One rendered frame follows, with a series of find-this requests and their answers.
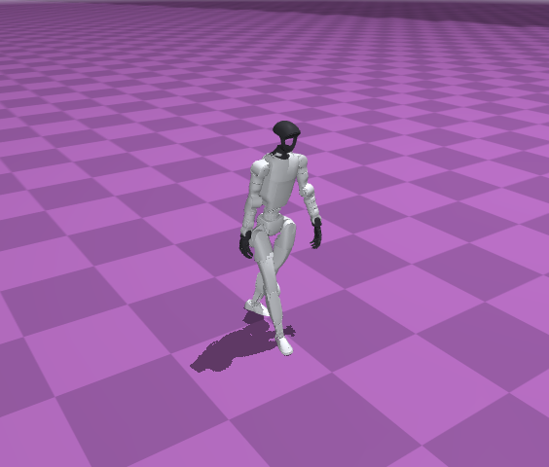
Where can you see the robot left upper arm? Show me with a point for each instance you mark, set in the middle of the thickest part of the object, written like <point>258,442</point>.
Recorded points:
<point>305,189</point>

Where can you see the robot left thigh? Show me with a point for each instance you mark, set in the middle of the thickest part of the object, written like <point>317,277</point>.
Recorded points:
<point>284,242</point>

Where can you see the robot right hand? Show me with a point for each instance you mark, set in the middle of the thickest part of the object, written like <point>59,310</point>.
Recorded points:
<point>244,244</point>

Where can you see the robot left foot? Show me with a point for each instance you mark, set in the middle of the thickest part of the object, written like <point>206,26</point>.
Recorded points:
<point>260,309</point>

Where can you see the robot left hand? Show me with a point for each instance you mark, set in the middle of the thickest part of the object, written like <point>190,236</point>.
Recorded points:
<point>317,233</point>

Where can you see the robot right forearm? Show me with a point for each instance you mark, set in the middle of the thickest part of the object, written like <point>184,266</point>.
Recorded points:
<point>249,216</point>

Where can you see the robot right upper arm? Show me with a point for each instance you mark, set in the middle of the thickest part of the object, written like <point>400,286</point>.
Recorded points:
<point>259,170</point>

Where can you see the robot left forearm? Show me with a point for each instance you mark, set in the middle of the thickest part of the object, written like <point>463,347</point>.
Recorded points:
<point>312,207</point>

